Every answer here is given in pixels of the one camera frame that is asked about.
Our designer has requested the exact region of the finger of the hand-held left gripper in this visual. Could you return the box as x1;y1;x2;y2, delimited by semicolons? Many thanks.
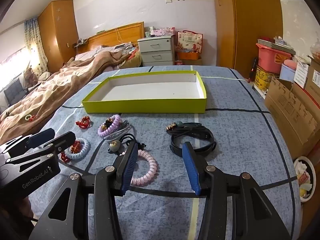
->
5;131;76;167
0;128;56;159

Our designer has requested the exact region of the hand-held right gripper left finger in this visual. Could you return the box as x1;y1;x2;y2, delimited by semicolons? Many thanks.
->
29;141;139;240

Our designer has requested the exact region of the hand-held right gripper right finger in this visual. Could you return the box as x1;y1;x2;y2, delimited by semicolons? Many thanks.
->
182;142;292;240

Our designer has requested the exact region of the red knot ornament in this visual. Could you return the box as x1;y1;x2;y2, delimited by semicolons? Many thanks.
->
61;141;82;164
75;115;93;130

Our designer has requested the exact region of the pink spiral hair tie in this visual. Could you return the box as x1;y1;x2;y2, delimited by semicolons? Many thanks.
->
129;149;158;187

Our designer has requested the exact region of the black round clip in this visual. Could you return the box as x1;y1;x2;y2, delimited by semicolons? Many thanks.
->
170;127;217;157

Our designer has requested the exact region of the blue spiral hair tie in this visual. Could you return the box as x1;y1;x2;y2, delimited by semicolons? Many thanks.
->
61;137;91;161

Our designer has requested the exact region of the black hair tie bear charm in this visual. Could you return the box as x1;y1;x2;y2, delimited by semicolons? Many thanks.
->
108;133;147;154

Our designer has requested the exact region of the black hair tie round charm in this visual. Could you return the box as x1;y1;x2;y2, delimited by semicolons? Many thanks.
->
165;121;208;132

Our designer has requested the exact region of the green cardboard box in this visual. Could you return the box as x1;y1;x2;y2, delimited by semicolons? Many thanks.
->
82;70;208;114

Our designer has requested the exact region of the brown blanket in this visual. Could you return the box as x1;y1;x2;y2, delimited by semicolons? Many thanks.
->
0;45;140;145

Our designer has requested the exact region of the grey chair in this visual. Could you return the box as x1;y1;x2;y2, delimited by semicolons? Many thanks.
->
3;78;28;106

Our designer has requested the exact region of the floral curtain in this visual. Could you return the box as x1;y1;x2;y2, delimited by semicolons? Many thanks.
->
23;17;48;73

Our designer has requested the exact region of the narrow wooden wardrobe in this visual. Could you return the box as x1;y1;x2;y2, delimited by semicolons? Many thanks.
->
37;0;78;73

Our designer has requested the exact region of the bowl of scraps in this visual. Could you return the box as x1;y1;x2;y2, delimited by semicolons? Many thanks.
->
292;156;317;203

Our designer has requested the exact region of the orange box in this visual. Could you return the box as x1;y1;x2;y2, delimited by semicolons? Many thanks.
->
177;51;201;61

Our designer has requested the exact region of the long brown cardboard box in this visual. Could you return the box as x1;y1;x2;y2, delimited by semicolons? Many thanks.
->
264;76;318;145

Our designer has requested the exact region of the yellow patterned box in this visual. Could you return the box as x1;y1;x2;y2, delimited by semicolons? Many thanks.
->
254;65;281;91

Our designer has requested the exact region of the red and black screwdriver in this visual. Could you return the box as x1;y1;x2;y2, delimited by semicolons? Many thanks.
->
249;57;258;82

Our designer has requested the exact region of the grey drawer cabinet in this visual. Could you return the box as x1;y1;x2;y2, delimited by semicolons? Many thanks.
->
137;34;175;67

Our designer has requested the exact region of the wooden bed headboard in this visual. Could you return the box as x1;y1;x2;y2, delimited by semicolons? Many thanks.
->
75;21;145;54

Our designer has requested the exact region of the red floral gift bag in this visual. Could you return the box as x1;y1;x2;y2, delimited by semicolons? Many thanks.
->
177;30;203;54

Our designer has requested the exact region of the pink plastic basket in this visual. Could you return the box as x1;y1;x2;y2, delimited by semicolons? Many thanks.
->
255;42;296;75

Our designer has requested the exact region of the pink lidded container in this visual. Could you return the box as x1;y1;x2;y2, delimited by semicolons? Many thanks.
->
279;59;301;82

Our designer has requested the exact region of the pink clutter on cabinet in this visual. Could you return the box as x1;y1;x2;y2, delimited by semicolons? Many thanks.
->
146;26;176;37

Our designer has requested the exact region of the white labelled box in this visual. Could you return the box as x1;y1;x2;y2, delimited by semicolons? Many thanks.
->
293;59;313;89

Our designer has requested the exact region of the stack of books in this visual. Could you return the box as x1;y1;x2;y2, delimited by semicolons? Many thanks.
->
257;36;296;53

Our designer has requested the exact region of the large wooden wardrobe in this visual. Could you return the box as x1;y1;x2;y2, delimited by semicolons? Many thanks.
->
212;0;284;77

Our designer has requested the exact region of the clear plastic bag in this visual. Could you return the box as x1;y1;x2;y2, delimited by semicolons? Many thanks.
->
309;39;320;61

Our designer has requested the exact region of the grey hair tie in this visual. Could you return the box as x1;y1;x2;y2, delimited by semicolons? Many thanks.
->
103;120;135;141

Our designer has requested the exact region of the purple spiral hair tie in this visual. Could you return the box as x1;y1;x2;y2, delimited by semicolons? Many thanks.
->
97;114;122;138

